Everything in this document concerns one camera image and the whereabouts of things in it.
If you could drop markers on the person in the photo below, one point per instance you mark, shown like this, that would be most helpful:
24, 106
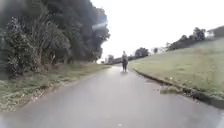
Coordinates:
124, 61

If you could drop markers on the grey asphalt path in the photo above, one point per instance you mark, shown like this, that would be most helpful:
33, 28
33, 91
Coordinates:
113, 100

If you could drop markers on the wood of dark trees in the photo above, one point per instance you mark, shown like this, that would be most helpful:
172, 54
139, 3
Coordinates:
46, 33

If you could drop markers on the distant row of trees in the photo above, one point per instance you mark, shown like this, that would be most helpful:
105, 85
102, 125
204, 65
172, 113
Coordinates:
185, 40

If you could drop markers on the grass slope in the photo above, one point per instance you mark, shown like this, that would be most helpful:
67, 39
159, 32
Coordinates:
190, 65

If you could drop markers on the grass verge with leaves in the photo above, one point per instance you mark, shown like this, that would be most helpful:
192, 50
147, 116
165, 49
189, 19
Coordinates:
36, 83

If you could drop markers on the dark stone kerb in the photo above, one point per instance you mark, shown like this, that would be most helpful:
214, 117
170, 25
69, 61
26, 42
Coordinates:
186, 90

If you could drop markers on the pale building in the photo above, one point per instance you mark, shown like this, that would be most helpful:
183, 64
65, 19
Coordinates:
210, 33

